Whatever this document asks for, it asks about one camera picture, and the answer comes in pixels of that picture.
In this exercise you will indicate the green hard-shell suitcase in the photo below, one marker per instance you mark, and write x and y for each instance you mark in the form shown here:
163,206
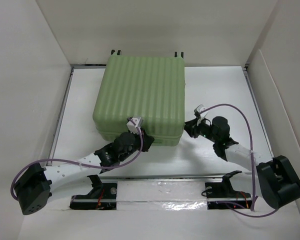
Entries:
149,87

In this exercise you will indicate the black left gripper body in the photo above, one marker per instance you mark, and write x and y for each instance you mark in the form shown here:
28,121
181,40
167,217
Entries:
144,148

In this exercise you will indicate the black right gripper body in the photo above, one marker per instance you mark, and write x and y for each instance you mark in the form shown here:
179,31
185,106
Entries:
204,130

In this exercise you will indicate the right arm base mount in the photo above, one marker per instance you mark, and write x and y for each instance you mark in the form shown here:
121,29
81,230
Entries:
222,196

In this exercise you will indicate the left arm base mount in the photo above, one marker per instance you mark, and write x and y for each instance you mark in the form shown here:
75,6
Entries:
102,196

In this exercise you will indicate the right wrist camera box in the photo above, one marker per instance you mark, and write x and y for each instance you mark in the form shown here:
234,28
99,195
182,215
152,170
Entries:
200,112

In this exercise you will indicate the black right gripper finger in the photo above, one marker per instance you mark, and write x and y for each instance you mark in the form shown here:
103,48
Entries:
191,124
193,133

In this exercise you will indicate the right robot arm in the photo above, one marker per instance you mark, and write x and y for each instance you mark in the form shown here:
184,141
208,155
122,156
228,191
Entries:
273,179

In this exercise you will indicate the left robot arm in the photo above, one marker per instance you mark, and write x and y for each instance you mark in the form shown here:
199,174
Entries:
35,185

